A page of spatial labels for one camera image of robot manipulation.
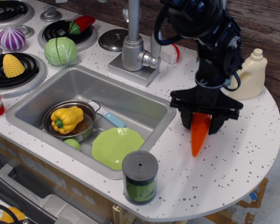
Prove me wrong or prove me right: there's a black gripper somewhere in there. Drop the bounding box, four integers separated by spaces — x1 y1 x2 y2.
170 84 243 135

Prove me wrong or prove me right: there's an orange toy carrot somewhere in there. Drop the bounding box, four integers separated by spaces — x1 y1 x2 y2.
191 112 211 157

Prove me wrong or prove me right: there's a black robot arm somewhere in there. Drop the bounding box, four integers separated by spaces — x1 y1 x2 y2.
154 0 244 134

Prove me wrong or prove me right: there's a green plastic plate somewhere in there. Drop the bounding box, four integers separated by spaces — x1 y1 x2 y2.
91 128 145 170

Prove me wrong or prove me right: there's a steel sink basin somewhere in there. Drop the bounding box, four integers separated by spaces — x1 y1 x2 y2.
6 65 176 180

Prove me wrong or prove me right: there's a cream detergent bottle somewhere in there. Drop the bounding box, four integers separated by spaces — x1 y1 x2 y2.
228 49 267 100

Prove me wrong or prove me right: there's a red white cheese wedge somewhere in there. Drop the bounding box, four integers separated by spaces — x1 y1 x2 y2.
160 44 180 64

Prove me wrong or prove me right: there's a grey green toy can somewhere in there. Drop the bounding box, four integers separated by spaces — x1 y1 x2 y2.
122 150 159 205

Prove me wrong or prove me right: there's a silver toy faucet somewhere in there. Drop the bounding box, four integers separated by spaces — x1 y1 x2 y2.
108 0 161 86

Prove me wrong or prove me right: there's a steel pot lid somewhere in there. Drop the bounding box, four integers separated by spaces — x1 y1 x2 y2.
98 29 128 52

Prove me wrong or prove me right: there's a small steel pot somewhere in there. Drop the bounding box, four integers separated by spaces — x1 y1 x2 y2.
42 100 96 142

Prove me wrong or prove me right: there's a green toy lime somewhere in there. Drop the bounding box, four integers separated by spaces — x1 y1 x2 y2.
64 139 81 151

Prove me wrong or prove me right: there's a yellow toy bell pepper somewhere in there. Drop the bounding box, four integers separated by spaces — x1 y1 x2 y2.
50 106 84 135

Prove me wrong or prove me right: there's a black stove burner back right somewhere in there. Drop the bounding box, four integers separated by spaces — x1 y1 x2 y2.
38 20 98 52

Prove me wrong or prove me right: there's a black stove burner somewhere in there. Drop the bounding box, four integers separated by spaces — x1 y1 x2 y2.
0 0 35 29
0 53 47 99
38 20 98 52

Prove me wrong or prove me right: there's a red toy chili pepper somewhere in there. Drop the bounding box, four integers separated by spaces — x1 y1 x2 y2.
69 15 95 35

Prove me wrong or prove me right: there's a green toy cabbage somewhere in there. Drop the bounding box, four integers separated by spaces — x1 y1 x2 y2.
44 37 78 65

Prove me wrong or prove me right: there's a black stove burner front left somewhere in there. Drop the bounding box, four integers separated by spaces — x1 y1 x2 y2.
0 53 47 99

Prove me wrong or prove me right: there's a silver stove knob top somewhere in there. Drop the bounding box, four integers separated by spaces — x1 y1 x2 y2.
40 7 62 22

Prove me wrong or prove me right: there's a silver stove knob middle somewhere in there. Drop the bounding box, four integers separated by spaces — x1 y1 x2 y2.
15 24 35 39

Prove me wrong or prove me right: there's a yellow toy corn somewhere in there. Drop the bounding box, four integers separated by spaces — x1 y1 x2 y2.
3 54 25 78

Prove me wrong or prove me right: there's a purple toy onion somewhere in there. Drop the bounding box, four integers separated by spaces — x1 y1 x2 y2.
0 27 26 51

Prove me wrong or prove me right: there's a black stove burner back left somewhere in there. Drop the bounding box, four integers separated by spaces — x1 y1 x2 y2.
0 0 35 29

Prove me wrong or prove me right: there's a black cable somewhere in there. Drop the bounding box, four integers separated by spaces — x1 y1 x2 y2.
153 4 185 46

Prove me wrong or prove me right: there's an oven door handle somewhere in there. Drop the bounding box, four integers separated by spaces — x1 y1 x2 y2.
0 164 71 224

